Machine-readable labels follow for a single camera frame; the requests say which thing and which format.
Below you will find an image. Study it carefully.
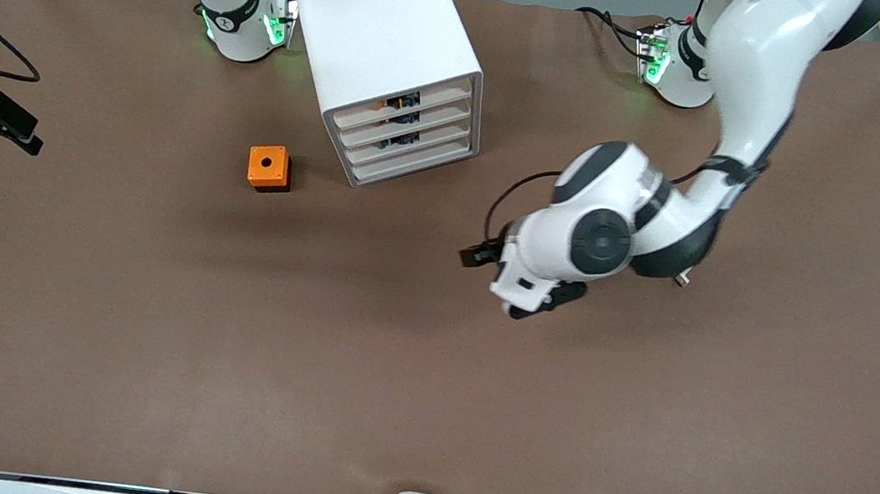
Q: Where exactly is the black left arm base cable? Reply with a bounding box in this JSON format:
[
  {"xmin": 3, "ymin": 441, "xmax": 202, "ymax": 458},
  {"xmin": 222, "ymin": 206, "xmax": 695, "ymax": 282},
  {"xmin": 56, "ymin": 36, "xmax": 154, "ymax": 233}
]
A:
[{"xmin": 570, "ymin": 4, "xmax": 658, "ymax": 61}]

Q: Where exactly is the brown table mat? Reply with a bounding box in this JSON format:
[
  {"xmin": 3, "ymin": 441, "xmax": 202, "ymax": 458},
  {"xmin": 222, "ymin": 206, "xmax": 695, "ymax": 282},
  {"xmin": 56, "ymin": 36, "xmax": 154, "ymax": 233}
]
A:
[{"xmin": 0, "ymin": 0, "xmax": 880, "ymax": 494}]

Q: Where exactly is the white drawer cabinet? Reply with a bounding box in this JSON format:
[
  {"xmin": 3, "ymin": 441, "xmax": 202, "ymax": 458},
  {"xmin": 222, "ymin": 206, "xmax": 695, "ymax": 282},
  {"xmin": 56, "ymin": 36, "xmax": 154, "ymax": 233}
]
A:
[{"xmin": 265, "ymin": 0, "xmax": 496, "ymax": 202}]

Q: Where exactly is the orange button enclosure box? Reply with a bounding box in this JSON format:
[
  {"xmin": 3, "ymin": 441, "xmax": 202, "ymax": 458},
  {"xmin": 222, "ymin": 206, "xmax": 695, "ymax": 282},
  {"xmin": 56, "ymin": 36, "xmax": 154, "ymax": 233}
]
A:
[{"xmin": 244, "ymin": 142, "xmax": 296, "ymax": 197}]

